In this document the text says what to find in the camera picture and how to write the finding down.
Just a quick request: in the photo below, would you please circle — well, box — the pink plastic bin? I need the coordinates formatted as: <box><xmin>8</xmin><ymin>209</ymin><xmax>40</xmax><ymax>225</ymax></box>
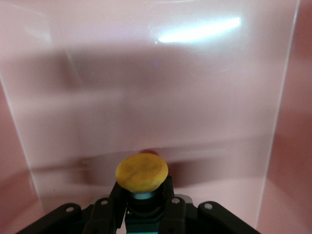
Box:
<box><xmin>0</xmin><ymin>0</ymin><xmax>312</xmax><ymax>234</ymax></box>

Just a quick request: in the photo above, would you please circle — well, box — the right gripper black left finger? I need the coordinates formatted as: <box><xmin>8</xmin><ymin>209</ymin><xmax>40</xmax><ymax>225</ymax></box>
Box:
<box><xmin>14</xmin><ymin>181</ymin><xmax>128</xmax><ymax>234</ymax></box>

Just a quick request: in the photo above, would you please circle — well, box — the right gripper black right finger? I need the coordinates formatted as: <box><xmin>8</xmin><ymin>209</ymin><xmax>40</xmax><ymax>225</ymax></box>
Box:
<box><xmin>158</xmin><ymin>175</ymin><xmax>260</xmax><ymax>234</ymax></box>

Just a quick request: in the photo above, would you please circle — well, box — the orange capped push button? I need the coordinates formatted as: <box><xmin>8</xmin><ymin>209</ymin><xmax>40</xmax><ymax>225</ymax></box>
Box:
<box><xmin>116</xmin><ymin>153</ymin><xmax>169</xmax><ymax>234</ymax></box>

